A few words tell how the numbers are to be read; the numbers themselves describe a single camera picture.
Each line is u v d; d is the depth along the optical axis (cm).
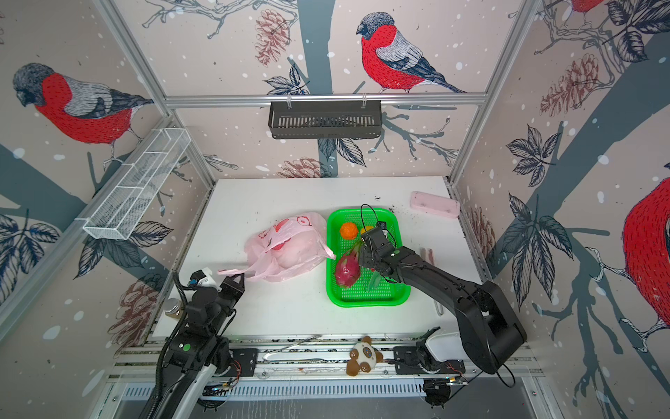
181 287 58
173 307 74
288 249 98
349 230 98
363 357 73
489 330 41
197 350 57
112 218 70
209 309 60
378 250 67
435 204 110
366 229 98
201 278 70
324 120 106
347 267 83
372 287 83
